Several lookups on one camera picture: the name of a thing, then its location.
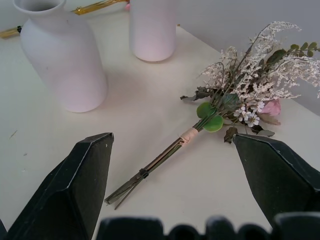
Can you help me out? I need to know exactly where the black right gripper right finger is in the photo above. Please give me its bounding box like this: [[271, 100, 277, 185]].
[[232, 133, 320, 230]]

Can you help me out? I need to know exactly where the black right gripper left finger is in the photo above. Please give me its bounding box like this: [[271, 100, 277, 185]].
[[4, 132, 115, 240]]

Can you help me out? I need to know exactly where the white flared-neck ceramic vase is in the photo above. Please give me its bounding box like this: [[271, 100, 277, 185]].
[[12, 0, 109, 114]]

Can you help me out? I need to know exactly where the white cylindrical ceramic vase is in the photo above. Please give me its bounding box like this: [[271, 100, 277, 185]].
[[128, 0, 180, 62]]

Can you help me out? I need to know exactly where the white and pink flower bouquet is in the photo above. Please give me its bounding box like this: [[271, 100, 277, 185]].
[[104, 21, 320, 210]]

